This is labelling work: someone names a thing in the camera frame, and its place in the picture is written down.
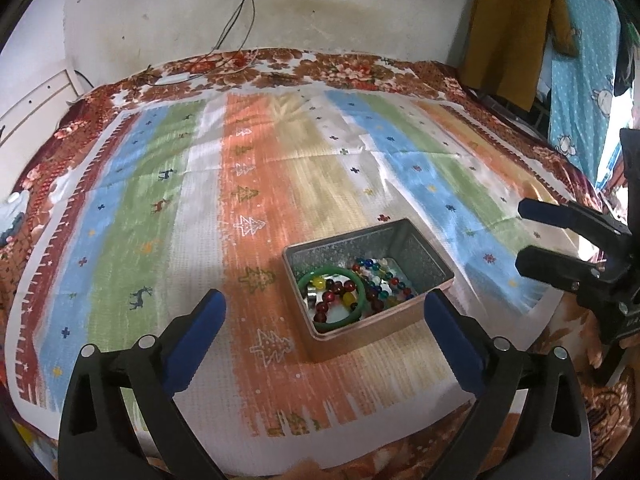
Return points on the white headboard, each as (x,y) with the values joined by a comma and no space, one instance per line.
(32,102)

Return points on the floral bedsheet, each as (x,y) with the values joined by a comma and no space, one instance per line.
(325,67)

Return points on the green jade bangle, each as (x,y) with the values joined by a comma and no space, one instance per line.
(307,282)

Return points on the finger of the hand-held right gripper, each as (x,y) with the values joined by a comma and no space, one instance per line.
(550,267)
(555,212)

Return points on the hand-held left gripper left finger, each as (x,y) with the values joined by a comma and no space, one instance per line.
(192,345)

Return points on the blue printed hanging cloth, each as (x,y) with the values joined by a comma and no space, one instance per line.
(582,70)

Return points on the striped pastel cloth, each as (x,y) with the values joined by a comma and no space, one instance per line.
(280,175)

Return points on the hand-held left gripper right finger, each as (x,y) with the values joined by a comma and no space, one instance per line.
(457,345)

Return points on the metal tin box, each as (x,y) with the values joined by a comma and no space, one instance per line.
(360,245)

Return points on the brown hanging garment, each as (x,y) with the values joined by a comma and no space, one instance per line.
(515,35)

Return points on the white flat device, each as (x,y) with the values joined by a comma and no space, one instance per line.
(172,79)

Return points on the grey crumpled cloth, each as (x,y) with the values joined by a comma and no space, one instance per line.
(11,212)

